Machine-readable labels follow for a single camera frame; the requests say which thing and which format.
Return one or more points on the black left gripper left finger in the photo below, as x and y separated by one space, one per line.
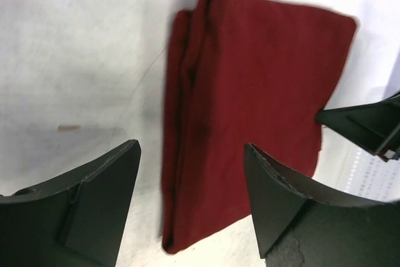
75 219

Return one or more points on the white perforated plastic basket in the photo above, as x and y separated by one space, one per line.
369 177

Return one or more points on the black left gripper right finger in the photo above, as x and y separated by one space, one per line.
301 222

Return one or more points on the dark red t-shirt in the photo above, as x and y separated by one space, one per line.
238 72

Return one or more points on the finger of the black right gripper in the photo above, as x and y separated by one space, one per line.
373 127

